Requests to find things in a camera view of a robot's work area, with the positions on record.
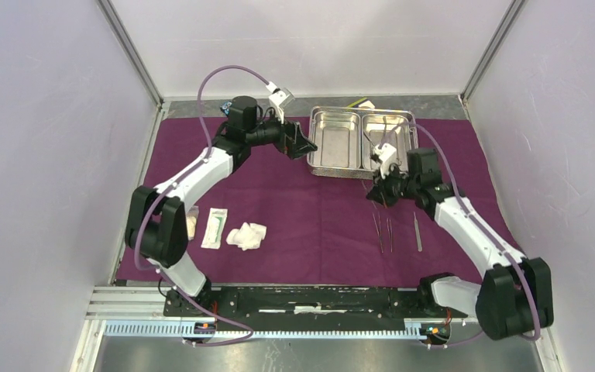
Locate aluminium front frame rail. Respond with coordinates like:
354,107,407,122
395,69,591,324
87,287,480,344

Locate suture packet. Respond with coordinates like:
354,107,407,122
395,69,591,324
201,208,228,250

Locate metal mesh instrument tray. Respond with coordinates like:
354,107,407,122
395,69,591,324
307,106,418,180

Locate steel forceps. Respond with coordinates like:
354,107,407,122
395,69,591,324
413,212,423,253

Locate aluminium corner frame rail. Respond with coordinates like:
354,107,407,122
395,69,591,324
459,0,528,105
96,0,164,107

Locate purple cloth wrap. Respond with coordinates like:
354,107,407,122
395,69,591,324
143,118,517,288

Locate thin curved steel tweezers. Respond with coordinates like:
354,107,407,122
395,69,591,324
386,217,394,253

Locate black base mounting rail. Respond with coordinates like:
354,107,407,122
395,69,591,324
163,285,469,332

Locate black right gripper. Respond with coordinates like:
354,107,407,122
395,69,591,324
366,161,419,208

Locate aluminium corner frame rail right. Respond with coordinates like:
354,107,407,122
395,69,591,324
459,0,528,105

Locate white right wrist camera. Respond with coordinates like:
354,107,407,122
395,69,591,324
370,143,397,179

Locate steel right inner pan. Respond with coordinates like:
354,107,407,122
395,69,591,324
361,114,415,171

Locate black blue toy car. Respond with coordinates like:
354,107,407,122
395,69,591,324
220,101,232,116

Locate steel left inner pan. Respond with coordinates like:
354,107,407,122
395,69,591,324
308,108,361,171

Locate steel hemostat clamp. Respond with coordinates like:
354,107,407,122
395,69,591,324
362,114,408,155

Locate steel needle holder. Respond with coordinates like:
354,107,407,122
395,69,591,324
373,212,383,253

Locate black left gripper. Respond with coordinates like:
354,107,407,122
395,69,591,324
246,106,317,160

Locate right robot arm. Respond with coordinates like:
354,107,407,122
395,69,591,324
366,144,555,340

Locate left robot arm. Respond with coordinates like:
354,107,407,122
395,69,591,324
124,88,317,316

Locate white gauze wad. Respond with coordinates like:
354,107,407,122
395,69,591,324
225,222,267,251

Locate steel pan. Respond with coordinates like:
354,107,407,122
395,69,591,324
308,108,361,171
361,114,415,171

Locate aluminium corner frame rail left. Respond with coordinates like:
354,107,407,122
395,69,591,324
96,0,164,107

